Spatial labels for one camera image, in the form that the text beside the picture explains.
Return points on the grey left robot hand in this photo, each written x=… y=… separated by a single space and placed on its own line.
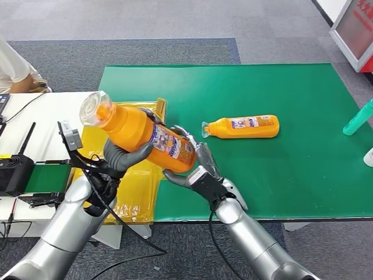
x=122 y=156

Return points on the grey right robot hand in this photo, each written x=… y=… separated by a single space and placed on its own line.
x=206 y=170

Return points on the orange bottle with clear cap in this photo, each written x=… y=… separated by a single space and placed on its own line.
x=245 y=126
x=136 y=131

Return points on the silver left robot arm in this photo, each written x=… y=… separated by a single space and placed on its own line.
x=61 y=232

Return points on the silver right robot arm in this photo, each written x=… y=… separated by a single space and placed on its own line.
x=256 y=243

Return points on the teal plastic bottle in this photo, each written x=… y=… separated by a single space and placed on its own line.
x=356 y=121

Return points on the yellow plastic wrapped box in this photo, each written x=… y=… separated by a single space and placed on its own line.
x=136 y=193

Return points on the white table leg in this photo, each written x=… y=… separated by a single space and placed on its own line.
x=111 y=235

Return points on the green table mat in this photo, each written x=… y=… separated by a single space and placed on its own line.
x=276 y=154

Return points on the green conveyor belt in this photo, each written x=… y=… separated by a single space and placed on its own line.
x=47 y=177

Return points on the black router with antenna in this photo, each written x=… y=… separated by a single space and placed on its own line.
x=13 y=172

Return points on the dark laptop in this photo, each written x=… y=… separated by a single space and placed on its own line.
x=3 y=103

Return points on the white round container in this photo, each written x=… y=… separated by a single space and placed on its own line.
x=369 y=158

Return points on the white framed red sign board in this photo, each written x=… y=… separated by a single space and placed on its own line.
x=354 y=31

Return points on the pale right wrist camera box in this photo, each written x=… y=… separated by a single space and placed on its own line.
x=197 y=177

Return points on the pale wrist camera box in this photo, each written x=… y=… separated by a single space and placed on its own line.
x=197 y=177
x=71 y=137

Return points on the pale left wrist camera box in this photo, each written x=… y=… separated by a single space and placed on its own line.
x=71 y=137

